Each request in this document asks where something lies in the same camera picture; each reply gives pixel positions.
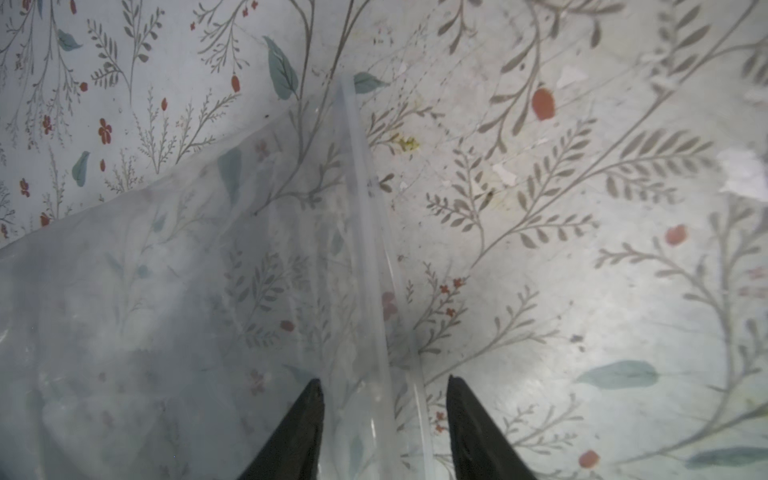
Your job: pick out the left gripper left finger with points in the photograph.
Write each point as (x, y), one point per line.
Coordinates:
(292, 451)

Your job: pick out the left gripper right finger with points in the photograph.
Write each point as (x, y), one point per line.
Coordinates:
(479, 448)

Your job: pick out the clear zip top bag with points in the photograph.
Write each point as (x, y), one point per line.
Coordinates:
(166, 333)

